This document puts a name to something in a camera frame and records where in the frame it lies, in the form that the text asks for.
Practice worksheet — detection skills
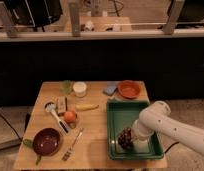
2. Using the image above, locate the dark red grape bunch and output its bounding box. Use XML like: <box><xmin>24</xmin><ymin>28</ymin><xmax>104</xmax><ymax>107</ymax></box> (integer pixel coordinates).
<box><xmin>118</xmin><ymin>128</ymin><xmax>133</xmax><ymax>150</ymax></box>

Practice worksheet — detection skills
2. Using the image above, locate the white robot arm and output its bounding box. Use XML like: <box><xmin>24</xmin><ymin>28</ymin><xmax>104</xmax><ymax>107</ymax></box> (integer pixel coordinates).
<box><xmin>131</xmin><ymin>101</ymin><xmax>204</xmax><ymax>156</ymax></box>

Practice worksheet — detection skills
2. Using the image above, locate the white plastic cup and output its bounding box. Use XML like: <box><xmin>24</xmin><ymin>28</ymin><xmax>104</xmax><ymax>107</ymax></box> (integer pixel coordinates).
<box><xmin>73</xmin><ymin>82</ymin><xmax>87</xmax><ymax>98</ymax></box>

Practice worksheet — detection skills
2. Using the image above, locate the green plastic cup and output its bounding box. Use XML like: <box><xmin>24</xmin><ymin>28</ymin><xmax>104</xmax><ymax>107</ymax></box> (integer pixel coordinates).
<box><xmin>62</xmin><ymin>80</ymin><xmax>72</xmax><ymax>95</ymax></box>

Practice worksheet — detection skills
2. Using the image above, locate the green plastic tray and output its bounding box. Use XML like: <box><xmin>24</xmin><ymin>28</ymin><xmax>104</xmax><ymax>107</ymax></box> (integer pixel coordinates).
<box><xmin>106</xmin><ymin>100</ymin><xmax>164</xmax><ymax>160</ymax></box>

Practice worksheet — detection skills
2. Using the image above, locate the orange plastic bowl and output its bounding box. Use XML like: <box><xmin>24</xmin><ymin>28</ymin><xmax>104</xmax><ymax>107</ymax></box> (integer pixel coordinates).
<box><xmin>117</xmin><ymin>80</ymin><xmax>140</xmax><ymax>99</ymax></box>

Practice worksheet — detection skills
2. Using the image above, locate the blue sponge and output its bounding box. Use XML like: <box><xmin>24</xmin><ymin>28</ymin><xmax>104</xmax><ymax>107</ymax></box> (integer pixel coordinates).
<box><xmin>103</xmin><ymin>84</ymin><xmax>117</xmax><ymax>96</ymax></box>

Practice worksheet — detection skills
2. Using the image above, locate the yellow banana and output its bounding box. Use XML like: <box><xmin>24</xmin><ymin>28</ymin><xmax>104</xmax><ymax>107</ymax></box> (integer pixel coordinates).
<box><xmin>75</xmin><ymin>104</ymin><xmax>99</xmax><ymax>111</ymax></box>

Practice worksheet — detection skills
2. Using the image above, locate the silver fork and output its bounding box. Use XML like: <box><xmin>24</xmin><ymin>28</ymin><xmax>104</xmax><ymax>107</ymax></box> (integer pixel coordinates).
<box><xmin>62</xmin><ymin>128</ymin><xmax>84</xmax><ymax>161</ymax></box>

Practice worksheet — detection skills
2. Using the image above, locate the orange fruit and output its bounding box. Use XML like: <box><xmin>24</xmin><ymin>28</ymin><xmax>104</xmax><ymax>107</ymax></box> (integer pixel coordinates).
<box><xmin>64</xmin><ymin>111</ymin><xmax>77</xmax><ymax>123</ymax></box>

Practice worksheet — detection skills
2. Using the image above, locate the small wooden block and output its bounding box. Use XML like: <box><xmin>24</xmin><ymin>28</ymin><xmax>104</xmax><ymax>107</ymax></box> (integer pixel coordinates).
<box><xmin>57</xmin><ymin>96</ymin><xmax>67</xmax><ymax>114</ymax></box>

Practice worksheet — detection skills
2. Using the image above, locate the dark red bowl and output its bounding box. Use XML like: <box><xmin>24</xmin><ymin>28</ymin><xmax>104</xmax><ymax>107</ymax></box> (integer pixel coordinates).
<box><xmin>33</xmin><ymin>128</ymin><xmax>62</xmax><ymax>156</ymax></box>

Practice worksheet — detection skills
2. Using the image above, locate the green leafy vegetable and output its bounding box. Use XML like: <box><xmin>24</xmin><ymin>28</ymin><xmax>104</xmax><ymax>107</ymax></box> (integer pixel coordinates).
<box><xmin>22</xmin><ymin>139</ymin><xmax>41</xmax><ymax>165</ymax></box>

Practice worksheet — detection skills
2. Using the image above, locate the black monitor upper left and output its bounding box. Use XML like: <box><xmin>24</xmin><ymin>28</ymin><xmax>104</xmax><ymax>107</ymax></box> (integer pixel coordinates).
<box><xmin>3</xmin><ymin>0</ymin><xmax>63</xmax><ymax>27</ymax></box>

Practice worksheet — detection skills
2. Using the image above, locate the black cable on floor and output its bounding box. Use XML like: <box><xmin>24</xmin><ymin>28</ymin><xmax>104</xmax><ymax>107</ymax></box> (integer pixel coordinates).
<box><xmin>163</xmin><ymin>141</ymin><xmax>180</xmax><ymax>155</ymax></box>

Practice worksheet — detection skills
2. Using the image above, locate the white handled brush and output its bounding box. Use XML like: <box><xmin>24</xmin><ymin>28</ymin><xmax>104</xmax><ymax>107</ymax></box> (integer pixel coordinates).
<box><xmin>45</xmin><ymin>102</ymin><xmax>69</xmax><ymax>133</ymax></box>

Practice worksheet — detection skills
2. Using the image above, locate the metal frame rail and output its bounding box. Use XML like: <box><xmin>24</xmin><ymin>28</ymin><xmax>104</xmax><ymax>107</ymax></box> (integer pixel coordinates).
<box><xmin>0</xmin><ymin>0</ymin><xmax>204</xmax><ymax>41</ymax></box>

